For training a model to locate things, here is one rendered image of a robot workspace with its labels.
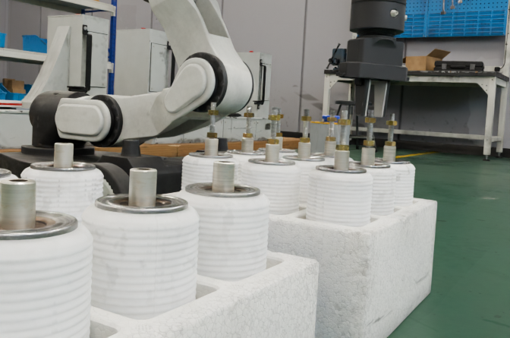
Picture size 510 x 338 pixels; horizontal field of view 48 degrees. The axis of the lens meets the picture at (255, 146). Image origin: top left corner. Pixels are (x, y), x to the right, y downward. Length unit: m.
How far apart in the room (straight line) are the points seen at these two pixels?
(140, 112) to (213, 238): 0.99
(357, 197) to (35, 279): 0.55
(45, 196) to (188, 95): 0.70
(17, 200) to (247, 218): 0.23
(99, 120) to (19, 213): 1.16
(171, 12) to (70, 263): 1.12
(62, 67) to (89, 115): 1.78
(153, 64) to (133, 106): 2.17
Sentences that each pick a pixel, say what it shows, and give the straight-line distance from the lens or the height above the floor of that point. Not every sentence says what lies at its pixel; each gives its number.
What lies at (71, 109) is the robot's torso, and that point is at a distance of 1.62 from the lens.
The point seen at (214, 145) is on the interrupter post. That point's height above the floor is 0.27.
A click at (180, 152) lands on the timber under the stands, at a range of 3.69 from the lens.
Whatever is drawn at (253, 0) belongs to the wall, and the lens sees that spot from 7.18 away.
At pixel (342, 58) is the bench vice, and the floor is 0.87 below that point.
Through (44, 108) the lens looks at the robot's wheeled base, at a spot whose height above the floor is 0.30.
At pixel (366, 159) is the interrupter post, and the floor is 0.26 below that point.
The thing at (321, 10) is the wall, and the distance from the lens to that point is 6.69.
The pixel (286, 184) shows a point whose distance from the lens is 0.87.
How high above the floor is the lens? 0.34
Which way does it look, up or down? 4 degrees down
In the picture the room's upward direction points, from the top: 3 degrees clockwise
